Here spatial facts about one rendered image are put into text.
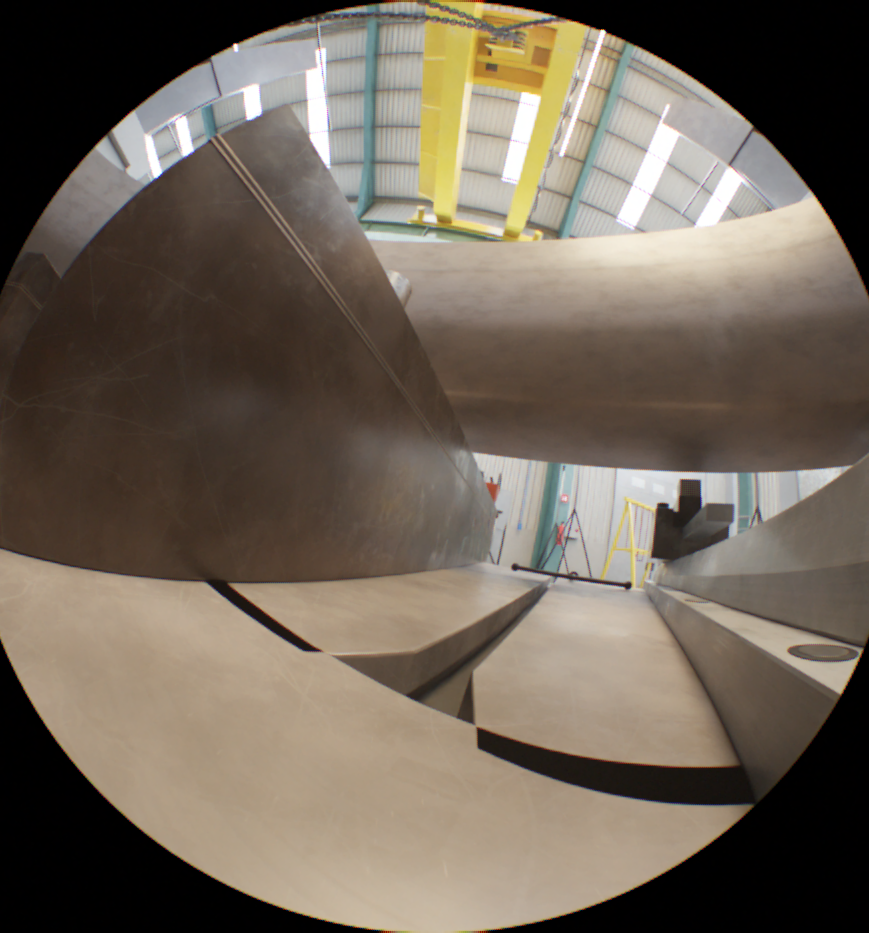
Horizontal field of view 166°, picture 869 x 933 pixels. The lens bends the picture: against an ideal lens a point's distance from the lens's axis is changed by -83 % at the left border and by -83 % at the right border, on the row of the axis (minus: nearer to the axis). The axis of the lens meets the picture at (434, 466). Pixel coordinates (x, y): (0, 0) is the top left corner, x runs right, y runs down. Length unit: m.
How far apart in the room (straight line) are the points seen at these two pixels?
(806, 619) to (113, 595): 0.40
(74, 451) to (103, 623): 0.09
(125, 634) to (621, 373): 1.03
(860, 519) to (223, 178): 0.43
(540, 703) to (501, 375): 0.91
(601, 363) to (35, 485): 1.07
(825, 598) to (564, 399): 0.83
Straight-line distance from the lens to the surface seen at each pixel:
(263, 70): 5.49
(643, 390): 0.94
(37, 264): 1.08
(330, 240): 0.32
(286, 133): 0.33
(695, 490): 1.52
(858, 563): 0.21
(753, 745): 0.17
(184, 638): 0.16
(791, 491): 3.64
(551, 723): 0.17
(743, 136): 4.14
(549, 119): 11.22
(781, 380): 1.06
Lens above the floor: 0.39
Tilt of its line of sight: 13 degrees up
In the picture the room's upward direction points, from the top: 14 degrees clockwise
